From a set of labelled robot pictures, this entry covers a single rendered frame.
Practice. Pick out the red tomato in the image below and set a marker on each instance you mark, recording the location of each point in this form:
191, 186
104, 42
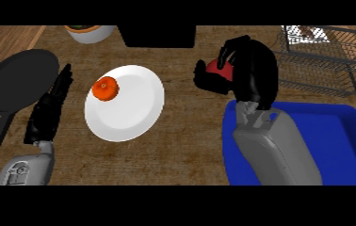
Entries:
222, 70

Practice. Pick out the blue tray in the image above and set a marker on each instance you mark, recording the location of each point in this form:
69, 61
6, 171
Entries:
336, 145

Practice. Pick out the black box appliance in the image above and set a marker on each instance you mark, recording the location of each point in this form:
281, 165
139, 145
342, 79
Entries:
157, 35

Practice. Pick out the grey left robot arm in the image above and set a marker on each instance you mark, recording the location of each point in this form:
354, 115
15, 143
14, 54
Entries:
29, 165

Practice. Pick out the white round plate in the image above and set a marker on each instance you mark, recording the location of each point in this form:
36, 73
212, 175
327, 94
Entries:
125, 102

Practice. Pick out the dark grey frying pan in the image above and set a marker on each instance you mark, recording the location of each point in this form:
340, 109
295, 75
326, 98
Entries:
23, 79

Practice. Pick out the orange fruit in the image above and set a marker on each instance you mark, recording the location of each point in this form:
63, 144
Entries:
105, 88

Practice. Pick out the white plant pot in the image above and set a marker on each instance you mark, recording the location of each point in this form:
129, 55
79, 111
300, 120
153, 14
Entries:
91, 33

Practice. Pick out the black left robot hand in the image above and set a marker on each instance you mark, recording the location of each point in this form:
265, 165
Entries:
49, 107

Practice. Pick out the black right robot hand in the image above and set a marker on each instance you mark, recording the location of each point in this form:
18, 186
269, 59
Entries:
253, 72

